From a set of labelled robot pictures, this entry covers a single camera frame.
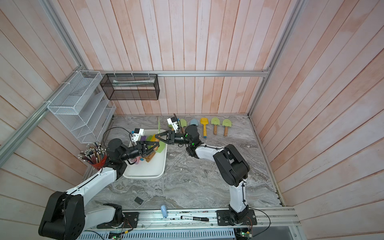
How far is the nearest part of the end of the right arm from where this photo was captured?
0.70 metres

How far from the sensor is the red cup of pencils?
2.60 ft

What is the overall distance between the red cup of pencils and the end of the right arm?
13.4 inches

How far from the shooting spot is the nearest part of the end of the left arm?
2.05 ft

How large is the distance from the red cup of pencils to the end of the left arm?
0.19m
